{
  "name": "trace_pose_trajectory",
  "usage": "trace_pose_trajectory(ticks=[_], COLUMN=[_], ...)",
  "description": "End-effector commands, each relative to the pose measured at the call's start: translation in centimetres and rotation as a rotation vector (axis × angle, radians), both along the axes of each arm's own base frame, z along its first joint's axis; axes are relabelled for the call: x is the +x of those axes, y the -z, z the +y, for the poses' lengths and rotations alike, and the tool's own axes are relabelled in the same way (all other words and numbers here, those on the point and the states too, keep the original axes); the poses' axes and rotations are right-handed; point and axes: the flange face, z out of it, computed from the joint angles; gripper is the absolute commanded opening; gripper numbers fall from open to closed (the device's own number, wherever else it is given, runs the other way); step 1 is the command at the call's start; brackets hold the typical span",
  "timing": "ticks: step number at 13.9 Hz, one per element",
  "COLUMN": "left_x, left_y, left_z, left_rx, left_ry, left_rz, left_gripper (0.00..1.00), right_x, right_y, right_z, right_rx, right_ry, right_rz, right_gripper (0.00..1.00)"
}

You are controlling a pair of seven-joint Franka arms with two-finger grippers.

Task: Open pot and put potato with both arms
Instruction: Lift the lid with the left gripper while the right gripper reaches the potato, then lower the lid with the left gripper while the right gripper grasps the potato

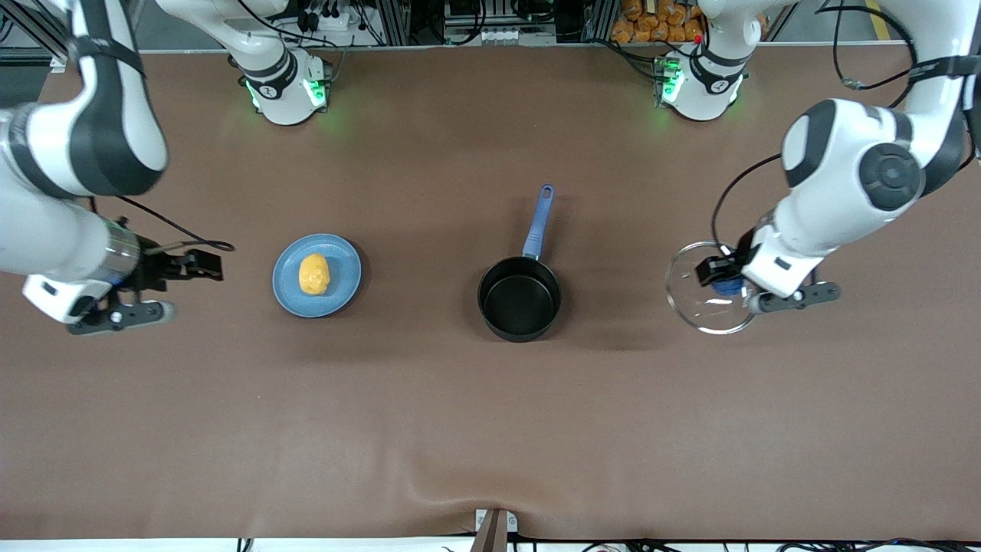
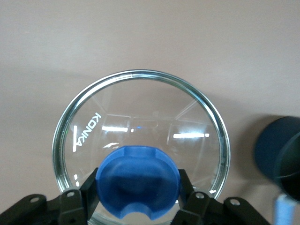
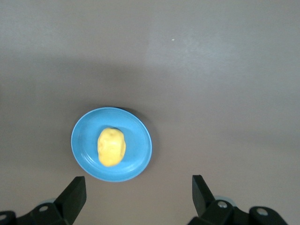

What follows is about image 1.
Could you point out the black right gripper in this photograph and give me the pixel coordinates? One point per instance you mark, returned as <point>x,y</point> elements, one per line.
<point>162,268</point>

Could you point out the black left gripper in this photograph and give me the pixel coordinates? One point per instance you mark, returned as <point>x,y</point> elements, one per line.
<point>717,268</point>

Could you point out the glass lid blue knob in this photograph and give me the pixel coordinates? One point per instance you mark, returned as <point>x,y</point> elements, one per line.
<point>705,316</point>

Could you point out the yellow potato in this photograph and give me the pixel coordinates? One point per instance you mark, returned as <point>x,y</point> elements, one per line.
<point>314,274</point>

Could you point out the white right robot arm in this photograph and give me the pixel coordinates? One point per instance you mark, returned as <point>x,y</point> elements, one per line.
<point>46,230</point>

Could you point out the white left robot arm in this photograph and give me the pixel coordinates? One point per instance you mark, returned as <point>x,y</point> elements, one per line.
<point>835,199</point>

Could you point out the blue round plate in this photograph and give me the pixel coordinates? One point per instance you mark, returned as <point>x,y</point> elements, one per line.
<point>341,284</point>

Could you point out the pile of orange toy breads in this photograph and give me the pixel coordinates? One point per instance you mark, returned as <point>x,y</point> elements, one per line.
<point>636,27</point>

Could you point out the brown table cover cloth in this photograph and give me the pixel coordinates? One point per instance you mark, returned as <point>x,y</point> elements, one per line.
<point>490,429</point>

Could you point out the white power strip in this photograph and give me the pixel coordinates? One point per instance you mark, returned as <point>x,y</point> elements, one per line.
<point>341,21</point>

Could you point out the white terminal strip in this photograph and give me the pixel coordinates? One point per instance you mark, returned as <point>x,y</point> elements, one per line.
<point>498,35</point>

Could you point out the aluminium frame corner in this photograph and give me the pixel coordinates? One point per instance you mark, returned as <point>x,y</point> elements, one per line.
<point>38,27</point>

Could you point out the aluminium frame post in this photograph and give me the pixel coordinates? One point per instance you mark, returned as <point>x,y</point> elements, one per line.
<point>395,23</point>

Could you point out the metal clamp bracket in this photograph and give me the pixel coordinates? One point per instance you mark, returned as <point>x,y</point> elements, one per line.
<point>494,537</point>

